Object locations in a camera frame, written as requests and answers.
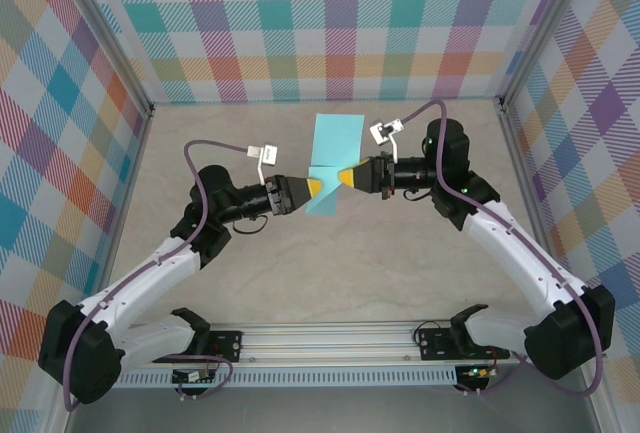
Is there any aluminium mounting rail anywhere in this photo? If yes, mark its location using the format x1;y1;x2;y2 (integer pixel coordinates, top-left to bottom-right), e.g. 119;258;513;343
117;321;526;367

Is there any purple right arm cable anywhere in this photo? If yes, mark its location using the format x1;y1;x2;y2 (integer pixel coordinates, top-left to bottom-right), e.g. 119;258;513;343
402;99;604;398

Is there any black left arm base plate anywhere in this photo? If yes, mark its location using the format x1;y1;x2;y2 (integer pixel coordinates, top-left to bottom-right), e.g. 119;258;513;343
197;331;245;363

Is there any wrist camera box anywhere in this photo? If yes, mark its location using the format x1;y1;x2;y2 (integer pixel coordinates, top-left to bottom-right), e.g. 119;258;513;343
368;117;405;164
247;142;281;184

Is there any white slotted cable duct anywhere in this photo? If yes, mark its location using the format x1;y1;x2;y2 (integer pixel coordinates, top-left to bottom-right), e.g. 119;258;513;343
117;366;459;388

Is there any aluminium frame post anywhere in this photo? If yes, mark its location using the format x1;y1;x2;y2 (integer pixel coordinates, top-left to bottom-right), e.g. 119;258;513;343
52;0;155;117
498;0;599;109

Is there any light blue paper sheet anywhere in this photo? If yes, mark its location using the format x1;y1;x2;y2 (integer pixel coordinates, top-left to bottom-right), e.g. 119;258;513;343
303;113;365;218

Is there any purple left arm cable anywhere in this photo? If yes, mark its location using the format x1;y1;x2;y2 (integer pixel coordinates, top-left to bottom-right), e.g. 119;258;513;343
62;138;254;413

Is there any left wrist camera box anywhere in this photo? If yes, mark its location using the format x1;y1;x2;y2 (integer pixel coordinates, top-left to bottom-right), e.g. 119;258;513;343
247;142;281;184

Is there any thin black left gripper cable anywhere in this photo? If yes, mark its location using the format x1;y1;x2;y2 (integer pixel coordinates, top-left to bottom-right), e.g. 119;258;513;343
232;215;270;235

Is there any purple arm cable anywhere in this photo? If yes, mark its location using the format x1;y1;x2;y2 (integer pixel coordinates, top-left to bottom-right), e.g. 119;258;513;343
402;99;604;398
62;138;254;413

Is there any aluminium side rail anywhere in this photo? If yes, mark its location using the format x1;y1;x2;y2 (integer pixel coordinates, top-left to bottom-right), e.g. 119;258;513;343
498;100;571;304
85;105;155;317

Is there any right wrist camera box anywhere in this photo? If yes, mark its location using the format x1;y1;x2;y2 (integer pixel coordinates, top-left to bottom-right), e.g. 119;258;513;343
368;117;405;164

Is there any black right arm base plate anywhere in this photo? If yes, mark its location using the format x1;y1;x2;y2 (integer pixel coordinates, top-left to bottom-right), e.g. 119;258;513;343
416;325;510;362

